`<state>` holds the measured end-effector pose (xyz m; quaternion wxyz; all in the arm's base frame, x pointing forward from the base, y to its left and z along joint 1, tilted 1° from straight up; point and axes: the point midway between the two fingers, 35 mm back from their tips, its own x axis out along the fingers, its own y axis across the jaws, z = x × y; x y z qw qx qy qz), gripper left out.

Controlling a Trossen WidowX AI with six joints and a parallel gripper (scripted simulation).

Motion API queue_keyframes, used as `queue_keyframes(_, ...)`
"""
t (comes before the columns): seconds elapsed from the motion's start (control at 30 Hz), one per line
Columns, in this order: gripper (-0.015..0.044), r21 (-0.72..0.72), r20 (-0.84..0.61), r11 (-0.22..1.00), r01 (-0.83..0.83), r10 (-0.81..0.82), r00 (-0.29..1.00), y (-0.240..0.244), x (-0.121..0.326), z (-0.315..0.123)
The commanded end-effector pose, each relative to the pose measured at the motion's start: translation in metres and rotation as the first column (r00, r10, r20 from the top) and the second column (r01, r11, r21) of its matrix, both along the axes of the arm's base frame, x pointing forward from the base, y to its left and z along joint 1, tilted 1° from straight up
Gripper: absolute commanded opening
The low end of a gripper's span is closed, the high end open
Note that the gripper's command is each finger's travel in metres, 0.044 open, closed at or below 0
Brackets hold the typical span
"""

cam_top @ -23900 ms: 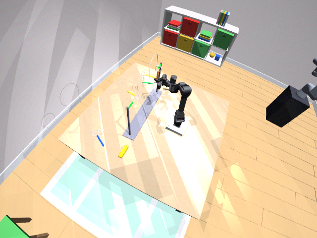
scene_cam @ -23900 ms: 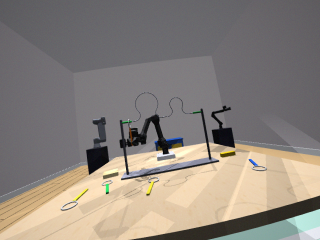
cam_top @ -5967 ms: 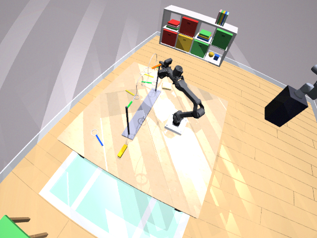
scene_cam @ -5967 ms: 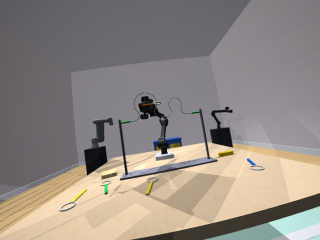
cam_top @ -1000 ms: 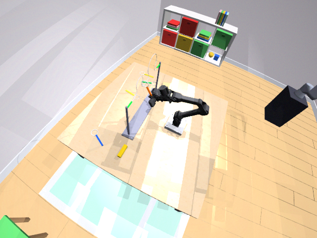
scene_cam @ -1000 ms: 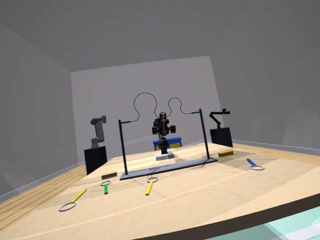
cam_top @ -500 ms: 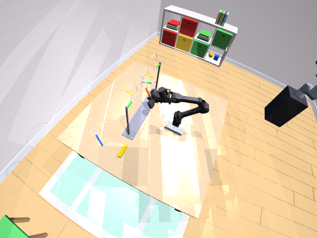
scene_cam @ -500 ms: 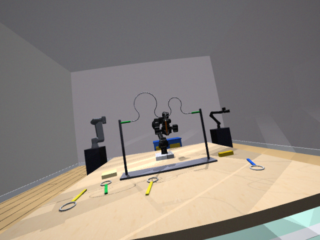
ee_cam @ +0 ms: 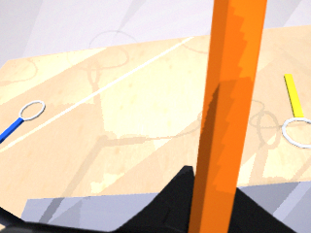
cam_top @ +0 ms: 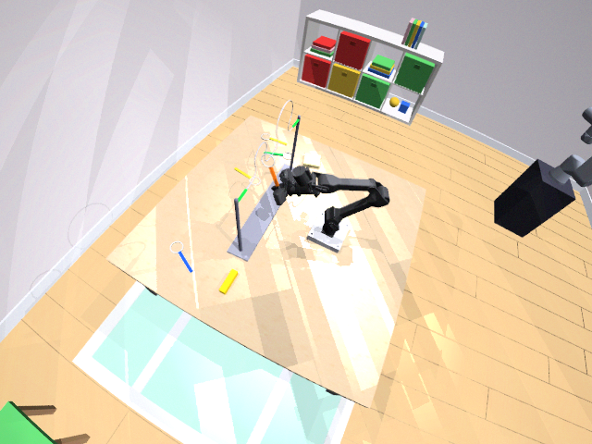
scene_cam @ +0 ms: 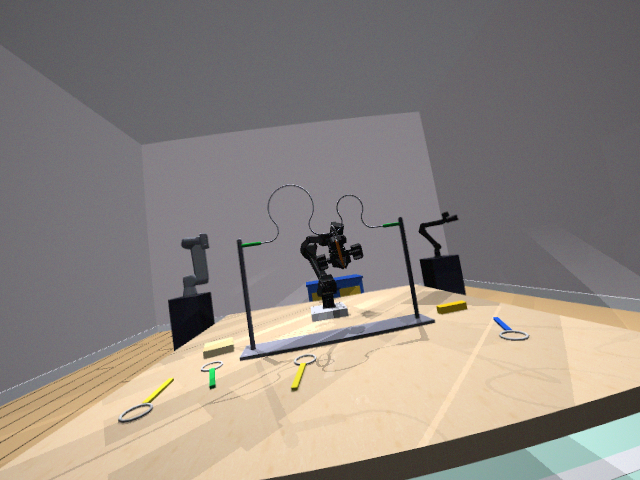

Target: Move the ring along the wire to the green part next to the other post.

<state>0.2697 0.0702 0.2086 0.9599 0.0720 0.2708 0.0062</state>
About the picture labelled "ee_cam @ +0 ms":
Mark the blue-handled white loop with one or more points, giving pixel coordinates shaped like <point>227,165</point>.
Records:
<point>21,120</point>

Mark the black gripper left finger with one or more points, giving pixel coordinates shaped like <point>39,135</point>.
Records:
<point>168,212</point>

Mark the orange handle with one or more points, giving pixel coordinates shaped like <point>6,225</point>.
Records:
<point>235,41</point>

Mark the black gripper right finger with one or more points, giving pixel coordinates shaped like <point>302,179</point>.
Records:
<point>248,217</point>

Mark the grey loop with yellow handle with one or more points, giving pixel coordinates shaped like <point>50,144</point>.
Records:
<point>296,110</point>

